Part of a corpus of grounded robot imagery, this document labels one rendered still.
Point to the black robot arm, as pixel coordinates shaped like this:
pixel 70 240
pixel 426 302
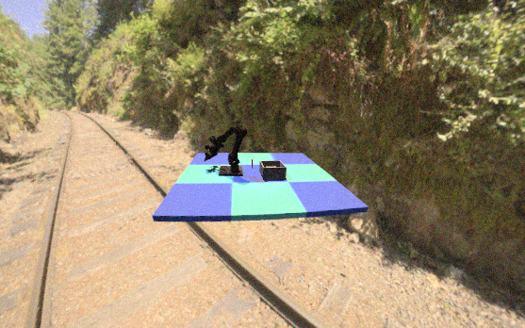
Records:
pixel 232 157

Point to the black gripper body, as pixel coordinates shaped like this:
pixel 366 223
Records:
pixel 213 151

